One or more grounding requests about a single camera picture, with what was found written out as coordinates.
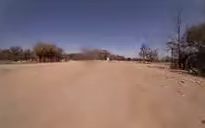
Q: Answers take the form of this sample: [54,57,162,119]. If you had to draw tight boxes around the row of distant trees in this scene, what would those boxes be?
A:
[0,41,164,64]

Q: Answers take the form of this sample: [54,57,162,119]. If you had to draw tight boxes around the tall thin pole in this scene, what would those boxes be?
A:
[175,9,184,69]

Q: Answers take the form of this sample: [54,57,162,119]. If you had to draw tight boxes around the bare dark trees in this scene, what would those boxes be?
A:
[165,21,205,76]

